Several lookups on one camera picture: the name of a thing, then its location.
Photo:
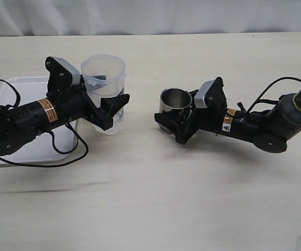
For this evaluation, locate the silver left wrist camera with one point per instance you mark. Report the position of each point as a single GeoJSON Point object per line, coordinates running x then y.
{"type": "Point", "coordinates": [75, 73]}

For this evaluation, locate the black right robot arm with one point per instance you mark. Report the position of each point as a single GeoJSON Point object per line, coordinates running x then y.
{"type": "Point", "coordinates": [267, 124]}

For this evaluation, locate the stainless steel cup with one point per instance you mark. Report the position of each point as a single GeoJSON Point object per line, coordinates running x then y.
{"type": "Point", "coordinates": [176, 100]}

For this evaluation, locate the white backdrop curtain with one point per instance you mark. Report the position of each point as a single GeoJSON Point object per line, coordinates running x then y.
{"type": "Point", "coordinates": [84, 18]}

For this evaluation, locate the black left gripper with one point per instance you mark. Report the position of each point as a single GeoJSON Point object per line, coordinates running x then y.
{"type": "Point", "coordinates": [72, 101]}

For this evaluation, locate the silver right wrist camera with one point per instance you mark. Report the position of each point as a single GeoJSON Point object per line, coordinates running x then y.
{"type": "Point", "coordinates": [200, 97]}

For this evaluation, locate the clear plastic bottle with label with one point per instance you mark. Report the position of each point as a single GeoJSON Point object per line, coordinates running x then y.
{"type": "Point", "coordinates": [104, 76]}

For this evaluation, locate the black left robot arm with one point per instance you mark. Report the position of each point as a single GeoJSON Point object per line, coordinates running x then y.
{"type": "Point", "coordinates": [21, 124]}

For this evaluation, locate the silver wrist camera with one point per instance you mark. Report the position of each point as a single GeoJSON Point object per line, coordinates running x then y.
{"type": "Point", "coordinates": [75, 73]}
{"type": "Point", "coordinates": [200, 97]}

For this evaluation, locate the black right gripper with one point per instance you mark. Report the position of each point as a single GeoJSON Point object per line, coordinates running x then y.
{"type": "Point", "coordinates": [209, 119]}

